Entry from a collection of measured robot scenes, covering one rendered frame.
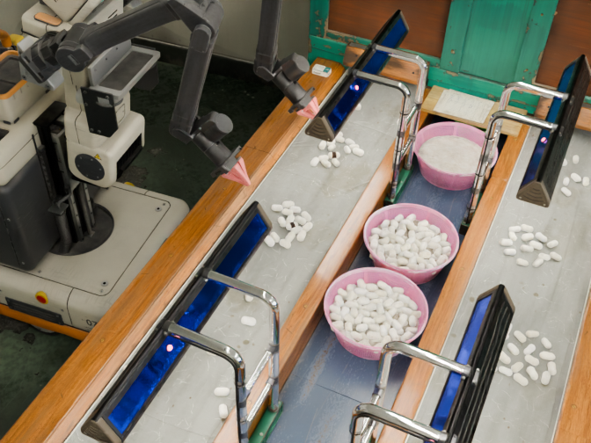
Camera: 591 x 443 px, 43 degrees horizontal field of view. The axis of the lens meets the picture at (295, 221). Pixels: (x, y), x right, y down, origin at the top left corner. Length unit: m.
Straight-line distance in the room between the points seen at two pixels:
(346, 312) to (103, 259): 1.10
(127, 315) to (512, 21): 1.49
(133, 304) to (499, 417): 0.93
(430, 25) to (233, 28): 1.53
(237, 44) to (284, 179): 1.76
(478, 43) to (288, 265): 1.03
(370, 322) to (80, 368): 0.72
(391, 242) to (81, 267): 1.14
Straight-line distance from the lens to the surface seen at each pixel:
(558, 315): 2.09
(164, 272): 2.04
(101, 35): 1.93
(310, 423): 1.86
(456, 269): 2.09
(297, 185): 2.31
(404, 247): 2.15
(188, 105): 2.00
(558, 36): 2.56
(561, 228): 2.33
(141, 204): 2.95
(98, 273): 2.73
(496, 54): 2.63
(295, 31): 3.82
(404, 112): 2.12
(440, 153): 2.50
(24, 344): 2.96
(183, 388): 1.84
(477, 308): 1.60
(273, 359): 1.65
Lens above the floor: 2.27
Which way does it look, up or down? 44 degrees down
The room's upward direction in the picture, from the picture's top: 2 degrees clockwise
